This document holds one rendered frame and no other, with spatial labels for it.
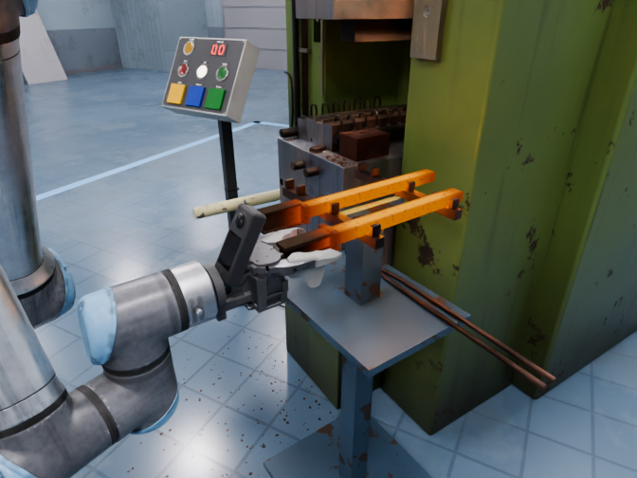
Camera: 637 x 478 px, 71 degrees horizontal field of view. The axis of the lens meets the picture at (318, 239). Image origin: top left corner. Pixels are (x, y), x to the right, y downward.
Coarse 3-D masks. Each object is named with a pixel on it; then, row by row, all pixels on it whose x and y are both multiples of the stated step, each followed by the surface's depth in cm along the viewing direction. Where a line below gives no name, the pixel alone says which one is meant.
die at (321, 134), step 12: (372, 108) 154; (300, 120) 144; (312, 120) 138; (324, 120) 134; (348, 120) 136; (360, 120) 136; (372, 120) 137; (384, 120) 140; (396, 120) 143; (300, 132) 146; (312, 132) 140; (324, 132) 134; (336, 132) 132; (324, 144) 136
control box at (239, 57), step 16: (176, 48) 173; (192, 48) 168; (208, 48) 165; (224, 48) 161; (240, 48) 158; (256, 48) 162; (176, 64) 172; (192, 64) 168; (208, 64) 164; (224, 64) 160; (240, 64) 157; (176, 80) 171; (192, 80) 167; (208, 80) 163; (224, 80) 159; (240, 80) 159; (240, 96) 161; (176, 112) 177; (192, 112) 167; (208, 112) 161; (224, 112) 158; (240, 112) 163
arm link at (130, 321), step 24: (120, 288) 57; (144, 288) 58; (168, 288) 58; (96, 312) 54; (120, 312) 55; (144, 312) 56; (168, 312) 58; (96, 336) 53; (120, 336) 55; (144, 336) 57; (168, 336) 60; (96, 360) 55; (120, 360) 57; (144, 360) 58
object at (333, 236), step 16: (448, 192) 92; (400, 208) 84; (416, 208) 85; (432, 208) 88; (320, 224) 76; (352, 224) 78; (368, 224) 78; (384, 224) 81; (288, 240) 72; (304, 240) 72; (320, 240) 74; (336, 240) 74; (288, 256) 71
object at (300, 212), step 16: (400, 176) 100; (416, 176) 100; (432, 176) 103; (352, 192) 92; (368, 192) 92; (384, 192) 95; (272, 208) 81; (288, 208) 82; (304, 208) 83; (320, 208) 86; (272, 224) 82; (288, 224) 84; (304, 224) 84
